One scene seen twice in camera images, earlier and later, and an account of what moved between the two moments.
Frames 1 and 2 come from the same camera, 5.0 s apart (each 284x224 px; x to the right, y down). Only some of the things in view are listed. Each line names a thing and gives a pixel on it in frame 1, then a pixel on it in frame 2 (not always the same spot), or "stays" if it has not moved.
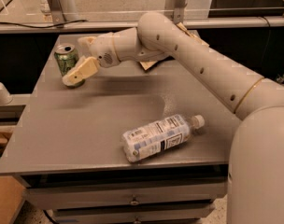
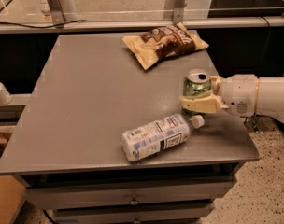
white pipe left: [1, 95] stays
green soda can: [66, 56] → [196, 81]
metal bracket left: [57, 11] stays
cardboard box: [7, 198] stays
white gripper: [103, 49] → [239, 94]
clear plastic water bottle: [143, 141] stays
